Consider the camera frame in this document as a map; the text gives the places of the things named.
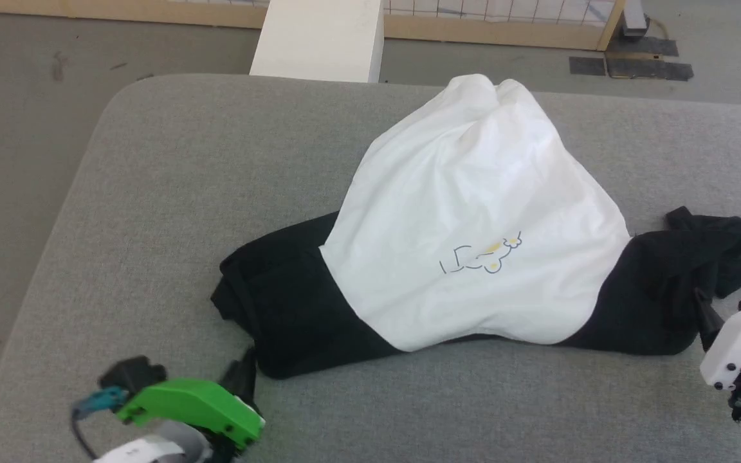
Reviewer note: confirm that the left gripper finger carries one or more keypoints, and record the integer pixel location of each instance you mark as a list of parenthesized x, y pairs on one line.
[(230, 384), (249, 373)]

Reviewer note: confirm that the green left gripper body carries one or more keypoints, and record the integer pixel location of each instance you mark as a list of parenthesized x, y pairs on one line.
[(190, 405)]

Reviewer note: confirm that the black and white t-shirt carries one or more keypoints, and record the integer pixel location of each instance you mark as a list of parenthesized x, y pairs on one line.
[(473, 225)]

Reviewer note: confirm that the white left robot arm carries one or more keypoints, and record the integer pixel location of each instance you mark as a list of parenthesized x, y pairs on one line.
[(152, 450)]

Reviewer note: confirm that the large black floor plate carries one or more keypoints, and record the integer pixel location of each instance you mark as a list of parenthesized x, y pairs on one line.
[(650, 61)]

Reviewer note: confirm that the small black floor plate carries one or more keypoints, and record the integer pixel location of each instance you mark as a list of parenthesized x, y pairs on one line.
[(587, 66)]

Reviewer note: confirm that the metal partition foot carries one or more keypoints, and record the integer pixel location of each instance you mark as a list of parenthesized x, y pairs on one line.
[(634, 16)]

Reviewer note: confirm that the white rectangular box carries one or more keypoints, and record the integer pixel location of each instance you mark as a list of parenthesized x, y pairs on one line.
[(319, 38)]

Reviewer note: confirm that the lemon print partition screen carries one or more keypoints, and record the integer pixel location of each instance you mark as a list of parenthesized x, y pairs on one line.
[(152, 11)]

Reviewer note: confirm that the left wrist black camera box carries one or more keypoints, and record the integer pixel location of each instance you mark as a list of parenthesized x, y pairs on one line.
[(132, 373)]

